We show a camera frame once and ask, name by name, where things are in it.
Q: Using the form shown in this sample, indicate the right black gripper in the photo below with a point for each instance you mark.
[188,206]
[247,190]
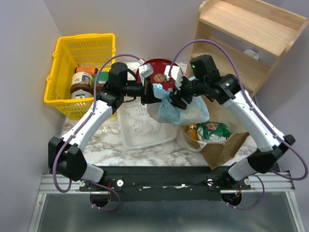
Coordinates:
[175,96]

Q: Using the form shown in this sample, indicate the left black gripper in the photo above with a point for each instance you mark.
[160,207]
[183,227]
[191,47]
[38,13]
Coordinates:
[147,96]

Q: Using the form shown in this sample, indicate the light blue plastic grocery bag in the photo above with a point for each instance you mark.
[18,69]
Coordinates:
[164,112]

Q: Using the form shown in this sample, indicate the brown paper bag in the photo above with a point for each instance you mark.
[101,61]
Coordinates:
[217,154]

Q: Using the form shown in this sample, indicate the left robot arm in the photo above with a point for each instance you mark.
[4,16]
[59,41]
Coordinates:
[66,153]

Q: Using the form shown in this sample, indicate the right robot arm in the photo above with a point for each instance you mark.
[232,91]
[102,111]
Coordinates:
[271,143]

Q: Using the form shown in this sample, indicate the orange packaged food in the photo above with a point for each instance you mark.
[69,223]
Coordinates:
[191,131]

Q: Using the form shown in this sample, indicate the white plastic perforated basket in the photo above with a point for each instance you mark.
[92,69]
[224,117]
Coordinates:
[138,129]

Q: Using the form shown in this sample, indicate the red round tray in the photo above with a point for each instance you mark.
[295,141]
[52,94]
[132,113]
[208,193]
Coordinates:
[158,65]

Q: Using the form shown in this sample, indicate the green snack packet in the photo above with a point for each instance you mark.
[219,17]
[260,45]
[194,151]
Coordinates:
[213,132]

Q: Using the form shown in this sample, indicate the green lidded brown jar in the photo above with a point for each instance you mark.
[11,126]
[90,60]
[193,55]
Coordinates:
[101,80]

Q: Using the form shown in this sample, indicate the orange capped bottle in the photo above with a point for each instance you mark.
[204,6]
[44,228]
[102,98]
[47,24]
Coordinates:
[91,71]

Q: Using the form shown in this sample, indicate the grey white packaged item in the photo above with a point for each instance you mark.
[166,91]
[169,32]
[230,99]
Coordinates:
[81,94]

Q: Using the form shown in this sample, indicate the yellow plastic shopping basket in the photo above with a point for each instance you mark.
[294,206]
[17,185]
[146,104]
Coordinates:
[76,61]

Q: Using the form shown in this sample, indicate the white labelled brown jar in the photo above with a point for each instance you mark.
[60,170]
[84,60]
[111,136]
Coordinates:
[82,80]

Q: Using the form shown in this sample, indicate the wooden shelf unit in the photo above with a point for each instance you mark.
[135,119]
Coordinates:
[263,26]

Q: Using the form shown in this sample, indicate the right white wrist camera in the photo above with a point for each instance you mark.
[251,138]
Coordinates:
[174,73]

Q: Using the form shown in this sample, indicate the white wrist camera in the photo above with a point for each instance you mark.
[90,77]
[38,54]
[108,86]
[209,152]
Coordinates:
[174,73]
[145,71]

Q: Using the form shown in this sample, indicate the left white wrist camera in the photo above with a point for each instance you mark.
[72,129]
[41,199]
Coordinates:
[145,71]

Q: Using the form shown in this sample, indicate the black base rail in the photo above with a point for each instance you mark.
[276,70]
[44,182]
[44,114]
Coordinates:
[163,183]

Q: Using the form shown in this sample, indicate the white round wall fixture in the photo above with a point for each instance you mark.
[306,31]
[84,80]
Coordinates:
[252,54]

